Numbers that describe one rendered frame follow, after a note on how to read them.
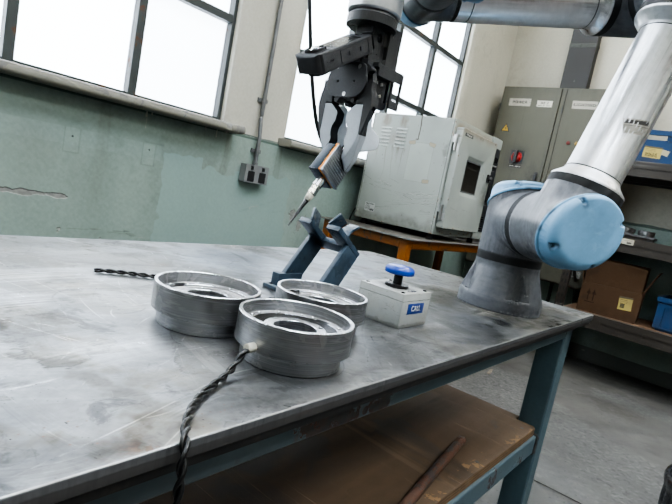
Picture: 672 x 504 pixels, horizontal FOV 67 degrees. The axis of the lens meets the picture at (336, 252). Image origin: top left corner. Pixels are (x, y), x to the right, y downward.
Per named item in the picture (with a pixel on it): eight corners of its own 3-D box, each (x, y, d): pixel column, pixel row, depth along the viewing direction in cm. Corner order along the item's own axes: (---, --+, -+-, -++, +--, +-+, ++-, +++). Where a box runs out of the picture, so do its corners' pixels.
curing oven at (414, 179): (442, 242, 267) (469, 118, 259) (352, 220, 305) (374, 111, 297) (488, 246, 315) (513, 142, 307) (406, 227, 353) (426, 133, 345)
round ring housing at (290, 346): (282, 332, 54) (289, 294, 53) (366, 367, 48) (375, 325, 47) (206, 347, 45) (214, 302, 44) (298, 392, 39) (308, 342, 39)
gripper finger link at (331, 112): (350, 174, 77) (368, 113, 75) (324, 168, 72) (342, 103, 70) (336, 169, 79) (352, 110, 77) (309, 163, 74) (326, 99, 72)
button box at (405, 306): (397, 329, 64) (405, 291, 63) (354, 312, 68) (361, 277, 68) (429, 323, 70) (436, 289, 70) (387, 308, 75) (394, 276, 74)
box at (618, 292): (646, 328, 331) (662, 272, 326) (567, 306, 357) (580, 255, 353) (649, 321, 364) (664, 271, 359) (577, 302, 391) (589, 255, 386)
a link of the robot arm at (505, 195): (521, 254, 101) (538, 187, 100) (562, 267, 88) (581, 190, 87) (466, 244, 99) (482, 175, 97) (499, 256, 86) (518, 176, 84)
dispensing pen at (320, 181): (272, 213, 67) (339, 124, 73) (288, 233, 70) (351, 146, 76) (283, 216, 66) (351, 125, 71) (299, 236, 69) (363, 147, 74)
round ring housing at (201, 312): (125, 312, 50) (131, 272, 49) (206, 303, 59) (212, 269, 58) (197, 348, 44) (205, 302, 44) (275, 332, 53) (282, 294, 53)
